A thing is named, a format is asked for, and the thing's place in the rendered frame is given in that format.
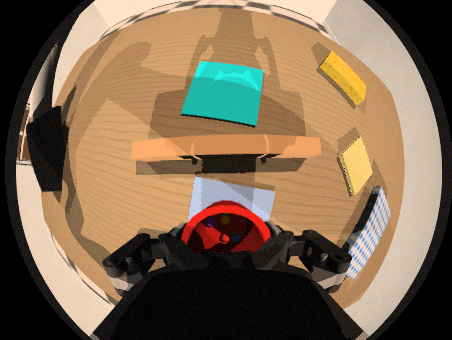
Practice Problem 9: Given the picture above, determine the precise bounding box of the pale blue pad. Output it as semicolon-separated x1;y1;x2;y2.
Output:
187;176;277;227

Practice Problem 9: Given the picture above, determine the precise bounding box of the yellow sponge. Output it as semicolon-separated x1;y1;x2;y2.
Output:
318;50;367;107

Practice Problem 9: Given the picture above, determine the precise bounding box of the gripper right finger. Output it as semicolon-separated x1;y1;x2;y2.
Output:
253;220;354;294

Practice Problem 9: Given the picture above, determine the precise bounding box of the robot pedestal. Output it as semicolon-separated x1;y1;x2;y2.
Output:
26;105;70;194

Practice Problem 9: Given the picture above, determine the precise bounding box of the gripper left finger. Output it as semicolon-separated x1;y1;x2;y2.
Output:
102;223;209;296

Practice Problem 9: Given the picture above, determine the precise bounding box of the orange wooden rail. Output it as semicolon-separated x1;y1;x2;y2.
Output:
131;133;323;175

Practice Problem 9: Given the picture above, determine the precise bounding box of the teal pad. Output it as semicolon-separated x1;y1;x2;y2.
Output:
180;60;265;127

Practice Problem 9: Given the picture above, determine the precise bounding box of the red cup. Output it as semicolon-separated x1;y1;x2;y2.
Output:
180;200;271;255

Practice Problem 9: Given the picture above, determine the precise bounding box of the pale yellow notepad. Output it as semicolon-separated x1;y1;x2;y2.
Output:
337;136;374;198

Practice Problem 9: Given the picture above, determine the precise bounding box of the blue checked cloth stack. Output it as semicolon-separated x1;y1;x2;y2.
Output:
344;185;392;280

